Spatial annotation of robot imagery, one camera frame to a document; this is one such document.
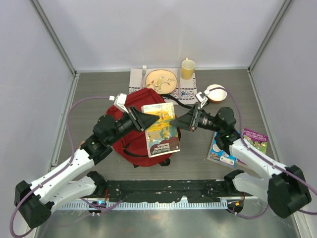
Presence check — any purple cable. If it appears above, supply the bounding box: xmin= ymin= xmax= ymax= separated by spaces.
xmin=9 ymin=96 xmax=123 ymax=236
xmin=209 ymin=86 xmax=317 ymax=219

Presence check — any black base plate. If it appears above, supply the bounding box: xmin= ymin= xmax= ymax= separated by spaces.
xmin=101 ymin=179 xmax=245 ymax=203

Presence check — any yellow landscape paperback book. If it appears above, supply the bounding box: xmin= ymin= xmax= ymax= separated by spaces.
xmin=141 ymin=103 xmax=180 ymax=158

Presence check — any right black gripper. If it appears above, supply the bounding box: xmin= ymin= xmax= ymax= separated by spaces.
xmin=170 ymin=104 xmax=223 ymax=133

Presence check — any bird pattern wooden plate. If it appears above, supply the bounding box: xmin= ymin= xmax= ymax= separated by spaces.
xmin=145 ymin=69 xmax=178 ymax=94

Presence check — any patterned white placemat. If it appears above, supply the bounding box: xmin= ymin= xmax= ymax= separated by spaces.
xmin=128 ymin=68 xmax=197 ymax=105

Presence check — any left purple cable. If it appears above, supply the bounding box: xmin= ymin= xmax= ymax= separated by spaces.
xmin=9 ymin=96 xmax=123 ymax=236

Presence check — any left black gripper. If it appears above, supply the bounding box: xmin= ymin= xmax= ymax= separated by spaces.
xmin=107 ymin=105 xmax=159 ymax=145

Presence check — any yellow mug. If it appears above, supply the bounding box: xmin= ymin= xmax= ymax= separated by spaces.
xmin=181 ymin=58 xmax=196 ymax=80

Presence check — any white orange bowl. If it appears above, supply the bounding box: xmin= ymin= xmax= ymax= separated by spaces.
xmin=207 ymin=84 xmax=227 ymax=103

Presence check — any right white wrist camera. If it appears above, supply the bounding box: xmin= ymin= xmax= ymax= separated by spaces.
xmin=195 ymin=89 xmax=210 ymax=108

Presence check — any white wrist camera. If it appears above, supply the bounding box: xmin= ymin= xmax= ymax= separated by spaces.
xmin=109 ymin=93 xmax=129 ymax=114
xmin=195 ymin=89 xmax=210 ymax=108

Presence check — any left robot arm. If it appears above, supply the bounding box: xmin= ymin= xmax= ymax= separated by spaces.
xmin=14 ymin=107 xmax=159 ymax=229

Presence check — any blue comic cover book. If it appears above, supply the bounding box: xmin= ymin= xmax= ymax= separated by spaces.
xmin=207 ymin=132 xmax=236 ymax=168

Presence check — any pink handled fork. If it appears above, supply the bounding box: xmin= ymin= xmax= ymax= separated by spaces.
xmin=140 ymin=65 xmax=147 ymax=89

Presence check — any white slotted cable duct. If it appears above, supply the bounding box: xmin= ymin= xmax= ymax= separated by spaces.
xmin=59 ymin=199 xmax=228 ymax=211

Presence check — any red backpack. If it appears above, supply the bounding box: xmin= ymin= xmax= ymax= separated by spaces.
xmin=113 ymin=88 xmax=192 ymax=167

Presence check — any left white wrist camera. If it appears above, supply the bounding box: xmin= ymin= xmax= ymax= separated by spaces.
xmin=109 ymin=93 xmax=129 ymax=114

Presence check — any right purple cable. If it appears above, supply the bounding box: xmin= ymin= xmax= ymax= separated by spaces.
xmin=209 ymin=86 xmax=317 ymax=219

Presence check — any purple treehouse book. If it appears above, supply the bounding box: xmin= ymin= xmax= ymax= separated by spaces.
xmin=243 ymin=128 xmax=268 ymax=154

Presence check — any pink handled knife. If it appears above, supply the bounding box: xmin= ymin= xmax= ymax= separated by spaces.
xmin=177 ymin=68 xmax=181 ymax=99

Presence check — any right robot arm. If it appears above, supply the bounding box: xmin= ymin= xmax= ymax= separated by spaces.
xmin=171 ymin=104 xmax=312 ymax=218

